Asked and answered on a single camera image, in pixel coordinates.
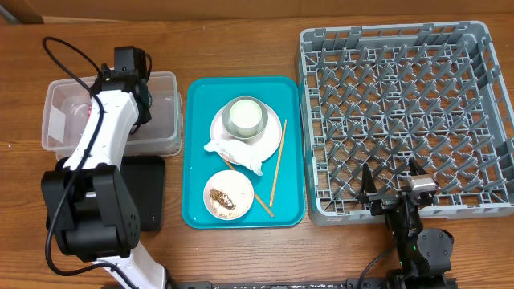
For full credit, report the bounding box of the clear plastic bin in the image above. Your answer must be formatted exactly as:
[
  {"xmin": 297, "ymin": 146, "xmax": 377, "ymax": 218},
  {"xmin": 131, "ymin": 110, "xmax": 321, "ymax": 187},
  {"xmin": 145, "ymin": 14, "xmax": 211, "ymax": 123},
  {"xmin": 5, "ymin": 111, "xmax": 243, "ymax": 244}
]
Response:
[{"xmin": 41, "ymin": 71, "xmax": 183, "ymax": 159}]

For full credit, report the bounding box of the teal plastic tray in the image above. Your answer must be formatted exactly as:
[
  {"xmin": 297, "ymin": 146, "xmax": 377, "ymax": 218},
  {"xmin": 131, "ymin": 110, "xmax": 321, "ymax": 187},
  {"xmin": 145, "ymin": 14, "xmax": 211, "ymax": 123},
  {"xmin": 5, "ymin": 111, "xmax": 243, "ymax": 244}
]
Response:
[{"xmin": 182, "ymin": 76, "xmax": 305, "ymax": 230}]

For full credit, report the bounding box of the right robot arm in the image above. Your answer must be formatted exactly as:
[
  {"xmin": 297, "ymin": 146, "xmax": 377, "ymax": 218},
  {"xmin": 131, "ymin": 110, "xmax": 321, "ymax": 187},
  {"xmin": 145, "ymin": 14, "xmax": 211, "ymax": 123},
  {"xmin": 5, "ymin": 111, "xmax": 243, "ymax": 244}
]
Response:
[{"xmin": 357, "ymin": 158, "xmax": 457, "ymax": 288}]

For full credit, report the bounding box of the wooden chopstick right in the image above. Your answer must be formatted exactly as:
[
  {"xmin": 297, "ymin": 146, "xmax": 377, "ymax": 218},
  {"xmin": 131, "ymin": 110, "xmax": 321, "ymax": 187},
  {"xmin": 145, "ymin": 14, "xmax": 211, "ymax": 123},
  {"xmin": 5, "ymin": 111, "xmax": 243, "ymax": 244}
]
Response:
[{"xmin": 269, "ymin": 119, "xmax": 288, "ymax": 208}]

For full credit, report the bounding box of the small pink bowl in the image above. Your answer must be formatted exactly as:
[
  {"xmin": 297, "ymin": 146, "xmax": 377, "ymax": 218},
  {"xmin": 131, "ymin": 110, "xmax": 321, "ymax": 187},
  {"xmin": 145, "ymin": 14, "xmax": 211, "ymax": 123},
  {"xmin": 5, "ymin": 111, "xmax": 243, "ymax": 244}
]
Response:
[{"xmin": 203, "ymin": 170, "xmax": 254, "ymax": 221}]

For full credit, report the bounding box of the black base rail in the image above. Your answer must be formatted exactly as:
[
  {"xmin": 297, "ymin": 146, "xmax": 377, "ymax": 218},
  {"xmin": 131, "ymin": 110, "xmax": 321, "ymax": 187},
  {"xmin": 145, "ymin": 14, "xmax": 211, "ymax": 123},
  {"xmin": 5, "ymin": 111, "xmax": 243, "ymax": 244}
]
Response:
[{"xmin": 177, "ymin": 278, "xmax": 458, "ymax": 289}]

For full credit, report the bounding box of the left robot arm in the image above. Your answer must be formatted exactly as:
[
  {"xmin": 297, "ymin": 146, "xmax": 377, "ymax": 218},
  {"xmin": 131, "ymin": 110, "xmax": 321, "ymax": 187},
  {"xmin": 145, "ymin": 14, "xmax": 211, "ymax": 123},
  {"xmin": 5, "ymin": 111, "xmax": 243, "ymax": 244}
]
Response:
[{"xmin": 41, "ymin": 64, "xmax": 169, "ymax": 288}]

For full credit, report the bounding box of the black tray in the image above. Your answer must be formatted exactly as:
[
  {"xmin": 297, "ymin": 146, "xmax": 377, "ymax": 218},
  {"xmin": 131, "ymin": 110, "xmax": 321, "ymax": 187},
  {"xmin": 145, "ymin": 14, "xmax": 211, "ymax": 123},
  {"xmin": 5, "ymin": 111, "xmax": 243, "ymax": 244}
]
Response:
[{"xmin": 45, "ymin": 155, "xmax": 166, "ymax": 234}]

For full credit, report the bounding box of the white cup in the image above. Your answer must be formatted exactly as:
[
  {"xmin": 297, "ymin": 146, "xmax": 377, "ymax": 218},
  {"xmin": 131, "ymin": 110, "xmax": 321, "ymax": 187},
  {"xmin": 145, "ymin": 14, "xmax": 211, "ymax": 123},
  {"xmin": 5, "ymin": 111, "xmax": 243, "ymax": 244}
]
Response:
[{"xmin": 229, "ymin": 99, "xmax": 263, "ymax": 137}]

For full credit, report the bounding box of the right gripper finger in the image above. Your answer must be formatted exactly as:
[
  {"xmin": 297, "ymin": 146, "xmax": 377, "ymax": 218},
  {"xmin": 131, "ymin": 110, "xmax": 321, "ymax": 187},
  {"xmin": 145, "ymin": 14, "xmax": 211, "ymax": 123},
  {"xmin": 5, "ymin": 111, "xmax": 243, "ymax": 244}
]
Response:
[
  {"xmin": 408, "ymin": 157, "xmax": 427, "ymax": 177},
  {"xmin": 360, "ymin": 163, "xmax": 377, "ymax": 195}
]

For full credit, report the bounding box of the pink plate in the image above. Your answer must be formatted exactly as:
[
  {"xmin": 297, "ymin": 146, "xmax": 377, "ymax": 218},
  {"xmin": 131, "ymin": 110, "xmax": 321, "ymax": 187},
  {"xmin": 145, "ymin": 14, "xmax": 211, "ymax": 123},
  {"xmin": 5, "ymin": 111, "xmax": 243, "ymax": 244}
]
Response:
[{"xmin": 210, "ymin": 104, "xmax": 283, "ymax": 162}]

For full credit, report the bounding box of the grey-white bowl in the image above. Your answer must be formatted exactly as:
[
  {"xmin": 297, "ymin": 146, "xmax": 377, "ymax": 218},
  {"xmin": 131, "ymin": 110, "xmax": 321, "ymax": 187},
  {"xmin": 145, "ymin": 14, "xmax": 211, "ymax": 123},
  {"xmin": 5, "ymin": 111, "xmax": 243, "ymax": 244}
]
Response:
[{"xmin": 222, "ymin": 96, "xmax": 268, "ymax": 140}]

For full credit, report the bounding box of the white napkin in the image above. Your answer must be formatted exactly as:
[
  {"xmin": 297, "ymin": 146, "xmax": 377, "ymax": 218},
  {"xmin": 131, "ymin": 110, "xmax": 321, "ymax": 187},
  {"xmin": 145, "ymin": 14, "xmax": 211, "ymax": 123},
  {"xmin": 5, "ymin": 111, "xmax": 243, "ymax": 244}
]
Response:
[{"xmin": 204, "ymin": 140, "xmax": 263, "ymax": 176}]

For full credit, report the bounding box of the food scraps rice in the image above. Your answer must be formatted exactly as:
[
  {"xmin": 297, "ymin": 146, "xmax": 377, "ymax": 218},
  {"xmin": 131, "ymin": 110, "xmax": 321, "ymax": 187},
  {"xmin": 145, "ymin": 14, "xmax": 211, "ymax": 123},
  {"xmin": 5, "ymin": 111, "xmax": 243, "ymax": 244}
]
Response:
[{"xmin": 209, "ymin": 189, "xmax": 248, "ymax": 219}]

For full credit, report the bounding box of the wooden chopstick diagonal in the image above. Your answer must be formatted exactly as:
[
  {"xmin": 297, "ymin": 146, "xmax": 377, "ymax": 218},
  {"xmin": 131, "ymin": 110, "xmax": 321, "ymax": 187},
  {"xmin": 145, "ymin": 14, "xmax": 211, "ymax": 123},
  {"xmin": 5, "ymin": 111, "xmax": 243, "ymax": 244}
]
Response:
[{"xmin": 222, "ymin": 159, "xmax": 275, "ymax": 218}]

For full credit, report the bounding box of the grey plastic dish rack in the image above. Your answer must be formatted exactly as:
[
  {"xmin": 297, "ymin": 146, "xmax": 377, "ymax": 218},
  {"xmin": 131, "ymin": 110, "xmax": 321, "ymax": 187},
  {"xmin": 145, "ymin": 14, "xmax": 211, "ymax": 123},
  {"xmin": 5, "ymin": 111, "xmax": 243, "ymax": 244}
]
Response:
[{"xmin": 297, "ymin": 21, "xmax": 513, "ymax": 226}]

